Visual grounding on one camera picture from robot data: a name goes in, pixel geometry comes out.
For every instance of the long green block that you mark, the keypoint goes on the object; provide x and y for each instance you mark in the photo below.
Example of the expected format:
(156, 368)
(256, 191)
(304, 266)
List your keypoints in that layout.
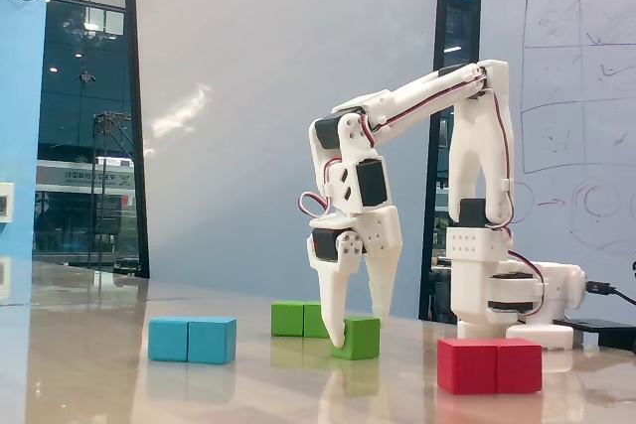
(290, 320)

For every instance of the black flat power box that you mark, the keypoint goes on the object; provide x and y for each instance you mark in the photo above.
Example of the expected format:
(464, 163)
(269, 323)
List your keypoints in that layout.
(596, 327)

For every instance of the long red block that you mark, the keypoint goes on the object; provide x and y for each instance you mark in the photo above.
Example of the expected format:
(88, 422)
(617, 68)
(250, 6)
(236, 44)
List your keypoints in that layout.
(489, 367)

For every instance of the white wall switch box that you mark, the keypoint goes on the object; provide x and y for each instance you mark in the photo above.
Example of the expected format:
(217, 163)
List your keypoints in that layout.
(6, 201)

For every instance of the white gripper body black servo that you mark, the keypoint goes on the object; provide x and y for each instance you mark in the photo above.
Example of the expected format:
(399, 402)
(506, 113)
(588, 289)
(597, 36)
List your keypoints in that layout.
(382, 237)

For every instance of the small green cube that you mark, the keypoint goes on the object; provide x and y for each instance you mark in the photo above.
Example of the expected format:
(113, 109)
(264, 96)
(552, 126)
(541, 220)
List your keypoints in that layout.
(360, 339)

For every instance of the metal scaffold tower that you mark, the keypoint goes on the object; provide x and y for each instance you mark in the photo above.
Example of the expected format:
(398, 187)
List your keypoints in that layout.
(107, 171)

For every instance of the black window frame post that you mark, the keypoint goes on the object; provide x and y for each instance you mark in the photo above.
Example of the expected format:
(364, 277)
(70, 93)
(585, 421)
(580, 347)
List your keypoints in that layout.
(135, 96)
(443, 7)

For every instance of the whiteboard with marker drawings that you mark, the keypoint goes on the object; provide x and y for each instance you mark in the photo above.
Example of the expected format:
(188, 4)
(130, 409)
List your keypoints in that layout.
(586, 96)

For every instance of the long blue block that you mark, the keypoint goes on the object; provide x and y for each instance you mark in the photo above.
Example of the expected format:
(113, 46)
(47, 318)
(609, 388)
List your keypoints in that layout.
(191, 342)

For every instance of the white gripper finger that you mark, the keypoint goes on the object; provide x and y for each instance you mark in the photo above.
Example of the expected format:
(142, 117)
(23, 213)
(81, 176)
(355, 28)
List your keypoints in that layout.
(383, 280)
(332, 295)

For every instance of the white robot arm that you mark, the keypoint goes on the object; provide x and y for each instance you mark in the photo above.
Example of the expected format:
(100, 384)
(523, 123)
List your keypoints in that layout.
(467, 156)

